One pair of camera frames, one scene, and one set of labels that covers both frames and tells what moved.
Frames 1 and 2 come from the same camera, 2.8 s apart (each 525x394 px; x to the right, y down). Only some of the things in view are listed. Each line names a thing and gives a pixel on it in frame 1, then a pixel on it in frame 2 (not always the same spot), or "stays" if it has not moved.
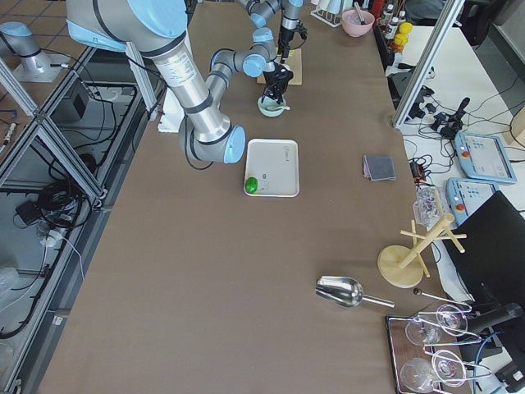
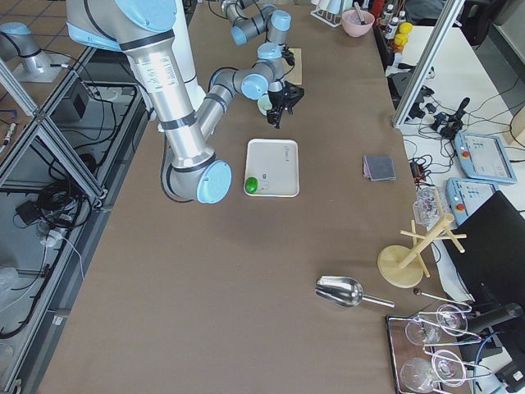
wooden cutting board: x=294 y=62 stays
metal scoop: x=345 y=292 stays
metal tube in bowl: x=359 y=13 stays
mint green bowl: x=269 y=103 stays
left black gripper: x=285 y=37 to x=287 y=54
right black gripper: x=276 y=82 to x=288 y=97
